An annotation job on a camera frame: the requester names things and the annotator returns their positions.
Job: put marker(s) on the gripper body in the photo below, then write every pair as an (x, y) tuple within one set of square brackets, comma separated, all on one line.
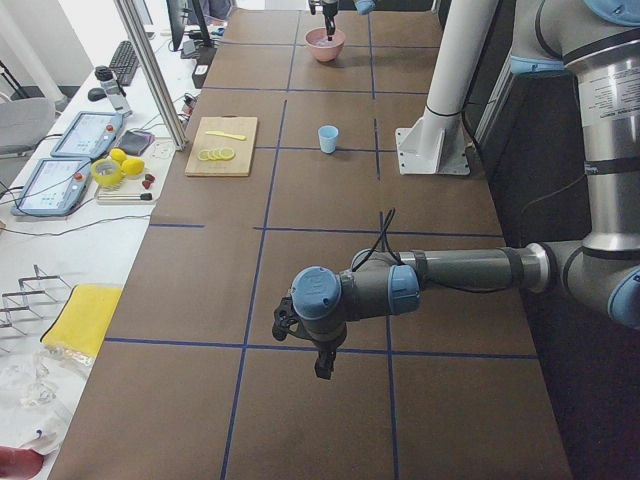
[(329, 10), (325, 346)]

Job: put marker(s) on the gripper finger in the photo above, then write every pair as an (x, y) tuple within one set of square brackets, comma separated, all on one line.
[(324, 365), (330, 26)]

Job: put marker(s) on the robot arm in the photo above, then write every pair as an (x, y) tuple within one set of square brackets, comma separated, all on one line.
[(363, 7), (597, 41)]

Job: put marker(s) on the clear ice cubes pile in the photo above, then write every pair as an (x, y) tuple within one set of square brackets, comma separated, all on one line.
[(323, 42)]

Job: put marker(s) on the light blue cup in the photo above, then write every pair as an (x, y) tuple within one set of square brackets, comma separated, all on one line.
[(328, 136)]

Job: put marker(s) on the pink bowl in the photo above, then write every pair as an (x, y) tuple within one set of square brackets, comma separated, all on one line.
[(321, 54)]

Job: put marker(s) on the black power strip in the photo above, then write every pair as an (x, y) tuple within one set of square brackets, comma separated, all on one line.
[(203, 63)]

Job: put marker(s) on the black monitor stand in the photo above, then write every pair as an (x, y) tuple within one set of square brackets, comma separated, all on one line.
[(180, 13)]

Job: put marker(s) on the yellow plastic knife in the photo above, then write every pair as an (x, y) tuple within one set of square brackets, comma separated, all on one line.
[(224, 134)]

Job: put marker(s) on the white mounting pillar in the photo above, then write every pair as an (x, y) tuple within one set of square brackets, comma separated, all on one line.
[(435, 144)]

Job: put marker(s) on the wooden cutting board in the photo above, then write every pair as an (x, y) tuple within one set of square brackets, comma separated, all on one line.
[(240, 165)]

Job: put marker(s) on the black keyboard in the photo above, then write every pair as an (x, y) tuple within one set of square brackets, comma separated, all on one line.
[(124, 63)]

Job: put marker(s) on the bear pattern coaster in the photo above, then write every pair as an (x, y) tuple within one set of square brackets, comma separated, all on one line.
[(161, 149)]

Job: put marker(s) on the purple grey cloth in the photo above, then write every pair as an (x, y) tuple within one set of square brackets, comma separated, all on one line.
[(135, 142)]

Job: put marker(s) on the water bottle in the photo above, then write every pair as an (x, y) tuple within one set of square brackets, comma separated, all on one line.
[(113, 90)]

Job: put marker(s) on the white tray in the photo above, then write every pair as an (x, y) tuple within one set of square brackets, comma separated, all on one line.
[(129, 191)]

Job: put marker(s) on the yellow lemon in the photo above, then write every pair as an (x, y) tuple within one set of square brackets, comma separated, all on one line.
[(118, 155), (133, 166)]

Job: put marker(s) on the computer mouse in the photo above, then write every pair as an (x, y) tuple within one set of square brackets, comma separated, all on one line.
[(96, 94)]

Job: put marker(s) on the yellow cloth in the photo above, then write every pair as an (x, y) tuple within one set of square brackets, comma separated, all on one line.
[(81, 326)]

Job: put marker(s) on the teach pendant tablet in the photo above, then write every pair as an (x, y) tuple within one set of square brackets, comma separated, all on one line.
[(55, 187), (89, 135)]

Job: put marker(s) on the yellow tape roll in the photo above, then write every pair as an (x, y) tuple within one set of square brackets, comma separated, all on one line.
[(107, 172)]

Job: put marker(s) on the clear plastic bag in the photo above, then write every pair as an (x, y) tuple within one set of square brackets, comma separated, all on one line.
[(39, 395)]

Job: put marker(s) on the red object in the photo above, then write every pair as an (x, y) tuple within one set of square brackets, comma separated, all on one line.
[(19, 463)]

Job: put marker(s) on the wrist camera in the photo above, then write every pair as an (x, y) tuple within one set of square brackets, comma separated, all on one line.
[(286, 320), (313, 5)]

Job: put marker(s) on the aluminium frame post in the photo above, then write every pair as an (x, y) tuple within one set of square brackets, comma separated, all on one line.
[(135, 30)]

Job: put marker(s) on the wire rack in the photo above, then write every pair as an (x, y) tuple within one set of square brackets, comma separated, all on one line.
[(29, 307)]

